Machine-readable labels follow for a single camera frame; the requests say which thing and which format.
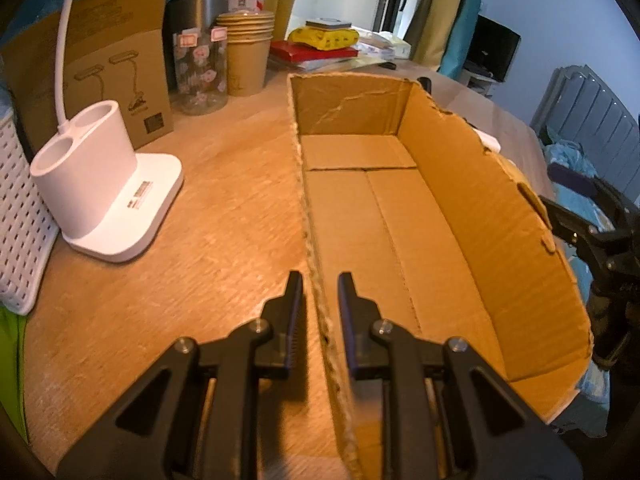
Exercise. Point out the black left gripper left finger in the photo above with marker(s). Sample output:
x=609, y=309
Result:
x=192, y=414

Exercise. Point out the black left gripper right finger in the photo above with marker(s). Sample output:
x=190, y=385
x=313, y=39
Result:
x=447, y=414

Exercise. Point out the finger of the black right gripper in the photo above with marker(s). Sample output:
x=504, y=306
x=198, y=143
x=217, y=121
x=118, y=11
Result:
x=570, y=228

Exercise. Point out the brown cardboard box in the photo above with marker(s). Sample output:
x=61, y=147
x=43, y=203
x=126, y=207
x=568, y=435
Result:
x=446, y=236

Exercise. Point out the black monitor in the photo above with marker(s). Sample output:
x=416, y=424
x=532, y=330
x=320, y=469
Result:
x=492, y=49

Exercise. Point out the white perforated plastic basket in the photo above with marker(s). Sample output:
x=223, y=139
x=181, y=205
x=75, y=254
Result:
x=27, y=230

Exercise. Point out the white desk lamp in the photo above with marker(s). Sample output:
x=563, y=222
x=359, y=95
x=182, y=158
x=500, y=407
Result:
x=107, y=200

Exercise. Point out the yellow wipes pack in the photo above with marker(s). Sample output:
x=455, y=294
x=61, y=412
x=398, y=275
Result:
x=324, y=39

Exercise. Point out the small grey white box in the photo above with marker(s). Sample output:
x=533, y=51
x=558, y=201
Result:
x=328, y=23

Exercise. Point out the clear patterned glass jar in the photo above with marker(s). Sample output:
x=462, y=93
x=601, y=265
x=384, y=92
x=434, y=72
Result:
x=200, y=56

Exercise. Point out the red book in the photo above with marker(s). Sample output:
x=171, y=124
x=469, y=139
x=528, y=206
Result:
x=298, y=53

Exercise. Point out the stack of brown paper cups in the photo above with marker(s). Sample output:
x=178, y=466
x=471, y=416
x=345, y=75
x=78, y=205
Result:
x=249, y=35

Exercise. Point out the brown lamp packaging box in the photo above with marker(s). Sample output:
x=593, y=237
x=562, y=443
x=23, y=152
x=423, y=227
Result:
x=113, y=51

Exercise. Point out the grey wall radiator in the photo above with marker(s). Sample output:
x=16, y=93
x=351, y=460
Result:
x=579, y=107

